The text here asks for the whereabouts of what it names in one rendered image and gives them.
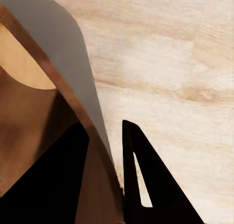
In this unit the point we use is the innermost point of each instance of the trash can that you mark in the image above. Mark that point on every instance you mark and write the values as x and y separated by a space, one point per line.
46 86

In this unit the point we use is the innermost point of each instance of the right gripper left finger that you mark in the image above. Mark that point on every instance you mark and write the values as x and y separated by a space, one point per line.
48 192

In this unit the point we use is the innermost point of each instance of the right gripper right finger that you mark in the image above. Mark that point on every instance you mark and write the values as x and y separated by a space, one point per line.
170 204

